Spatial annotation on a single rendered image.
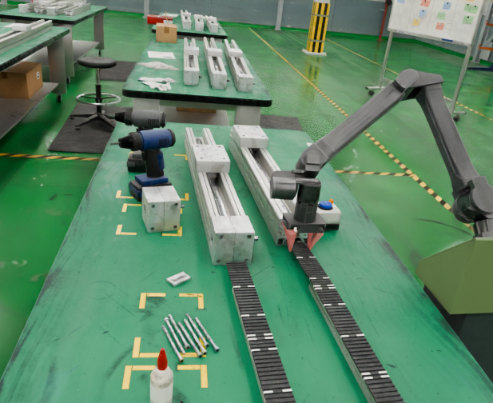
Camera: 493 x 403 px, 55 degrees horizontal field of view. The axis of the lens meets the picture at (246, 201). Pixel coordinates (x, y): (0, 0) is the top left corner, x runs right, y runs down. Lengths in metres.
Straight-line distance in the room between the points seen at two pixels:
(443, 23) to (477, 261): 5.90
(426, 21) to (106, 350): 6.58
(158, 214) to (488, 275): 0.83
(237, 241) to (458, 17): 5.88
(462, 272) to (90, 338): 0.81
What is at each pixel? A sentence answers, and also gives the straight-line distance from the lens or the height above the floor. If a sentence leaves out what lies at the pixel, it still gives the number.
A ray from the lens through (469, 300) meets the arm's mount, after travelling 1.24.
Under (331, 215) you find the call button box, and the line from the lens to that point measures 1.43.
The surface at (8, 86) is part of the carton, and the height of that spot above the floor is 0.33.
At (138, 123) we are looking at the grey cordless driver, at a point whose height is 0.96.
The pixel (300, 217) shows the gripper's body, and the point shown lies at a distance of 1.21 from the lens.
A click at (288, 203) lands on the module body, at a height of 0.83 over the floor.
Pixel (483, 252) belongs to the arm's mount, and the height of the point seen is 0.95.
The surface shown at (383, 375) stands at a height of 0.81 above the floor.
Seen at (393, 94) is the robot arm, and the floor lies 1.20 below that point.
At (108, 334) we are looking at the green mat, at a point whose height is 0.78.
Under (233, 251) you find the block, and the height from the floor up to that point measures 0.82.
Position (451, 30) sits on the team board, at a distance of 6.85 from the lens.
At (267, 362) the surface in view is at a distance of 0.91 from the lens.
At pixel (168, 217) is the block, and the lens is 1.33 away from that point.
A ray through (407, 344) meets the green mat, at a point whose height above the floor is 0.78.
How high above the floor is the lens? 1.45
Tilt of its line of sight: 25 degrees down
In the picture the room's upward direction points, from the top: 6 degrees clockwise
